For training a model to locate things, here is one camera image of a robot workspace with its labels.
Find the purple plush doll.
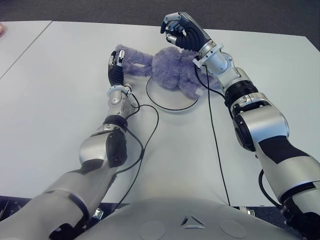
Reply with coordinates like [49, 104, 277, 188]
[114, 43, 221, 99]

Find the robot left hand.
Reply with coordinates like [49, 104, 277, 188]
[107, 49, 126, 88]

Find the short black looped cable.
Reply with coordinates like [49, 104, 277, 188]
[258, 168, 283, 208]

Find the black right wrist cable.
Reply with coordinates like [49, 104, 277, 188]
[193, 58, 232, 207]

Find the grey robot torso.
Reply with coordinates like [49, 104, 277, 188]
[72, 197, 301, 240]

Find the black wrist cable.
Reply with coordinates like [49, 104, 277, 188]
[193, 58, 232, 207]
[109, 93, 160, 208]

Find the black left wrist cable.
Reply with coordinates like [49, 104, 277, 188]
[109, 93, 160, 208]

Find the white plate with black rim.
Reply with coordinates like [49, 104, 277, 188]
[146, 76, 201, 113]

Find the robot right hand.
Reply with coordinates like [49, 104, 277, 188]
[159, 11, 213, 53]

